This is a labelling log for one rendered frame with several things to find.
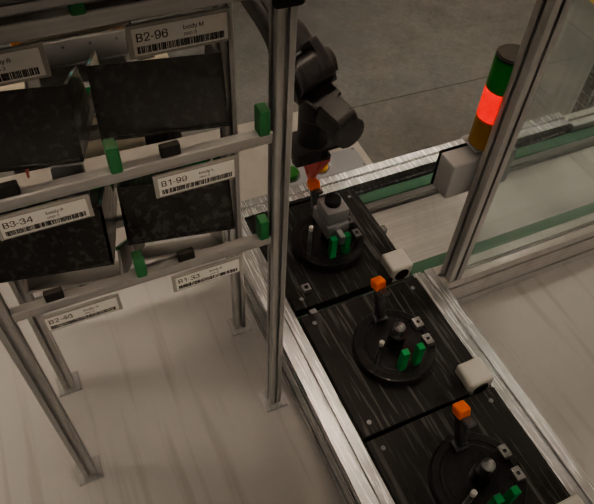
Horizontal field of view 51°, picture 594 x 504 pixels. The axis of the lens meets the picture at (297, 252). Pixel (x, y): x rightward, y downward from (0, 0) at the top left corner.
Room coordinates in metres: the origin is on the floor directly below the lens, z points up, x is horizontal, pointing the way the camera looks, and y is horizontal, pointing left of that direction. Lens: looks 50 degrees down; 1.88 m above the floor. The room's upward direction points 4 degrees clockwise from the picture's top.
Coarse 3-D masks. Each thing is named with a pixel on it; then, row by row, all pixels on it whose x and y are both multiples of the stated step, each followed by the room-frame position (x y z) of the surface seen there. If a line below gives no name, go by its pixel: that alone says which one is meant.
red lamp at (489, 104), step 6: (486, 90) 0.76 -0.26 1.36; (486, 96) 0.76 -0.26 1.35; (492, 96) 0.75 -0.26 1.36; (498, 96) 0.75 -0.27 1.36; (480, 102) 0.77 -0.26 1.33; (486, 102) 0.75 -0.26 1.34; (492, 102) 0.75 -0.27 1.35; (498, 102) 0.74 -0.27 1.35; (480, 108) 0.76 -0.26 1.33; (486, 108) 0.75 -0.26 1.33; (492, 108) 0.75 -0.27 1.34; (498, 108) 0.74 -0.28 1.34; (480, 114) 0.76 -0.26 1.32; (486, 114) 0.75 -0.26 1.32; (492, 114) 0.74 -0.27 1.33; (486, 120) 0.75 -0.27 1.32; (492, 120) 0.74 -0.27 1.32
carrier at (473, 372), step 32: (416, 288) 0.69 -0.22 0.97; (320, 320) 0.61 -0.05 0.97; (352, 320) 0.61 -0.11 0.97; (384, 320) 0.60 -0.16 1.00; (416, 320) 0.60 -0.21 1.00; (320, 352) 0.54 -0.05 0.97; (352, 352) 0.55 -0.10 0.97; (384, 352) 0.54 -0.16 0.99; (416, 352) 0.52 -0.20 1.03; (448, 352) 0.56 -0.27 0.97; (352, 384) 0.49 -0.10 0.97; (384, 384) 0.49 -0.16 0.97; (416, 384) 0.50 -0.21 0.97; (448, 384) 0.50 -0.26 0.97; (480, 384) 0.49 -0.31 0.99; (352, 416) 0.43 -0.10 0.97; (384, 416) 0.44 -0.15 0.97; (416, 416) 0.44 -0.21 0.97
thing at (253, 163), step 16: (240, 128) 1.26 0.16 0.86; (192, 144) 1.18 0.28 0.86; (96, 160) 1.10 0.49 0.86; (128, 160) 1.11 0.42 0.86; (240, 160) 1.13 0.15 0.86; (256, 160) 1.14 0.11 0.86; (368, 160) 1.16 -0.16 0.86; (16, 176) 1.03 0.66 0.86; (32, 176) 1.03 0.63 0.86; (48, 176) 1.04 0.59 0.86; (240, 176) 1.08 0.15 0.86; (256, 176) 1.08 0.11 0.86; (240, 192) 1.02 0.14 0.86; (256, 192) 1.03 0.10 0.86
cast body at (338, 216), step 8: (320, 200) 0.79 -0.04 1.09; (328, 200) 0.78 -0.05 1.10; (336, 200) 0.78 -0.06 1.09; (320, 208) 0.78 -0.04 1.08; (328, 208) 0.77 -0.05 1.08; (336, 208) 0.77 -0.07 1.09; (344, 208) 0.77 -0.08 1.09; (320, 216) 0.78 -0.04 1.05; (328, 216) 0.75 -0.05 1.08; (336, 216) 0.76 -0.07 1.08; (344, 216) 0.77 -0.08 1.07; (320, 224) 0.77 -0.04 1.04; (328, 224) 0.75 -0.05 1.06; (336, 224) 0.76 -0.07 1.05; (344, 224) 0.76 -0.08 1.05; (328, 232) 0.75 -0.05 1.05; (336, 232) 0.75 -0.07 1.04; (344, 232) 0.76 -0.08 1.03; (344, 240) 0.74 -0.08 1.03
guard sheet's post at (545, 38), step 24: (552, 0) 0.72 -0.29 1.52; (528, 24) 0.74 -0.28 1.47; (552, 24) 0.72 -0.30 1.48; (528, 48) 0.74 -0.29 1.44; (552, 48) 0.73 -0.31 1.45; (528, 72) 0.72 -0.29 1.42; (504, 96) 0.74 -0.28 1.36; (528, 96) 0.73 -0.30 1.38; (504, 120) 0.73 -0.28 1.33; (504, 144) 0.72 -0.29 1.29; (480, 168) 0.74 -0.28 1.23; (504, 168) 0.73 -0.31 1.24; (480, 192) 0.72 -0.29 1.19; (480, 216) 0.73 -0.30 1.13; (456, 240) 0.73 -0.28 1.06; (456, 264) 0.72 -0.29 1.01
